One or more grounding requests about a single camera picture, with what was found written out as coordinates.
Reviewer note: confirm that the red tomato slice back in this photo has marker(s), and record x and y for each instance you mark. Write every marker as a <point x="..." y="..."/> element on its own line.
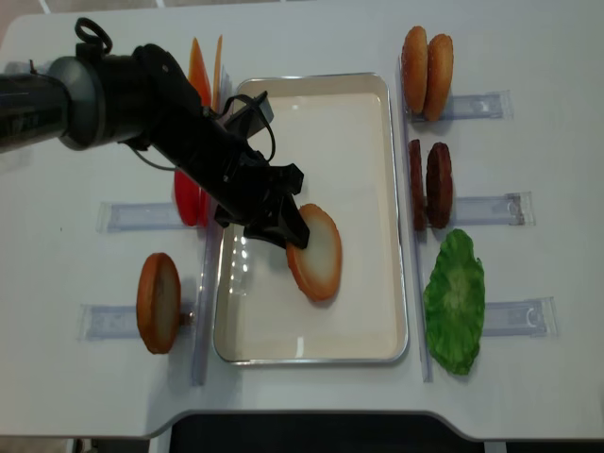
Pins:
<point x="187" y="199"/>

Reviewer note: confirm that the bread slice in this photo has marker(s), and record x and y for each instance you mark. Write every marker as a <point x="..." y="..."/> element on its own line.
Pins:
<point x="158" y="303"/>
<point x="317" y="269"/>

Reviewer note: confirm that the red tomato slice front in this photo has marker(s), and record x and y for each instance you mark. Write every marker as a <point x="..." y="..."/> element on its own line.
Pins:
<point x="203" y="209"/>

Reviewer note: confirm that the brown meat patty left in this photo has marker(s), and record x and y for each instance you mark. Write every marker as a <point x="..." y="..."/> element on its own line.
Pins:
<point x="417" y="187"/>

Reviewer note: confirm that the orange cheese slice back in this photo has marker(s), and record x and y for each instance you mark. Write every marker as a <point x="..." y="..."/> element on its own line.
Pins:
<point x="198" y="76"/>

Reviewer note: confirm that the orange cheese slice front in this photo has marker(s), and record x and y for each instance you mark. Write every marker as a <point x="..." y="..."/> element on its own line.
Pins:
<point x="217" y="75"/>

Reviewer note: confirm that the orange cheese slice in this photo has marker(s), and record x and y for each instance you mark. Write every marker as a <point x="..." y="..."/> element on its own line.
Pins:
<point x="217" y="75"/>
<point x="198" y="76"/>

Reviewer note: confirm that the clear bun pusher track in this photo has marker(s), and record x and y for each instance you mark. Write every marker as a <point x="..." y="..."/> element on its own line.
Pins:
<point x="490" y="105"/>

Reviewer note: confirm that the clear lettuce pusher track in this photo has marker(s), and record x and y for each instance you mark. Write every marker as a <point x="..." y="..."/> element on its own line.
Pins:
<point x="534" y="317"/>

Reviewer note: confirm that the brown meat patty right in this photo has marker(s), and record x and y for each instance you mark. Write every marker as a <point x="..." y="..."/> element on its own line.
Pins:
<point x="439" y="186"/>

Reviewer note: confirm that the clear bread pusher track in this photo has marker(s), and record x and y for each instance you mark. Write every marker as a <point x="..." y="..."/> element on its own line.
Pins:
<point x="100" y="323"/>

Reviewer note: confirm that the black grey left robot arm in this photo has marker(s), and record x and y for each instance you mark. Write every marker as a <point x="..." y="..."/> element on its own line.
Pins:
<point x="145" y="101"/>

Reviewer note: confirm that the white metal tray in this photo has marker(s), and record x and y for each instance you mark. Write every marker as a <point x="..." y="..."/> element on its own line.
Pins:
<point x="341" y="299"/>

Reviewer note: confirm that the bun top slice right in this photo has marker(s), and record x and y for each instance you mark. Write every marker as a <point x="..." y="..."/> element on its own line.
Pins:
<point x="440" y="72"/>

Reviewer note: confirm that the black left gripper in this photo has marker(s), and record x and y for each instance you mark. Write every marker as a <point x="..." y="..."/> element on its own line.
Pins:
<point x="260" y="198"/>

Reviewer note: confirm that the clear patty pusher track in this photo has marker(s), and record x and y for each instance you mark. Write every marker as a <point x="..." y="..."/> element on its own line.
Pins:
<point x="509" y="209"/>

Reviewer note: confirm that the bun slice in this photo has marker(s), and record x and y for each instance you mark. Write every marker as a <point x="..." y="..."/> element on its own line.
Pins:
<point x="440" y="72"/>
<point x="415" y="68"/>

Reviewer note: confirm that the brown meat patty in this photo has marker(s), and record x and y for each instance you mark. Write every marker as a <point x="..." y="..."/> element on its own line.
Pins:
<point x="417" y="187"/>
<point x="439" y="186"/>

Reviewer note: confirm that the bun top slice left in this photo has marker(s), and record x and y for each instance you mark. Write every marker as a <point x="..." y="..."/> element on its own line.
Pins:
<point x="415" y="68"/>

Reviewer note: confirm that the green lettuce leaf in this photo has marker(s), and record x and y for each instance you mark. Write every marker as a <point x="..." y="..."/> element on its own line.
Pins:
<point x="455" y="304"/>

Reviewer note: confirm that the red tomato slice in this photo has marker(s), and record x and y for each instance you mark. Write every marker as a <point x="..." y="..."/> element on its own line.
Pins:
<point x="187" y="199"/>
<point x="203" y="209"/>

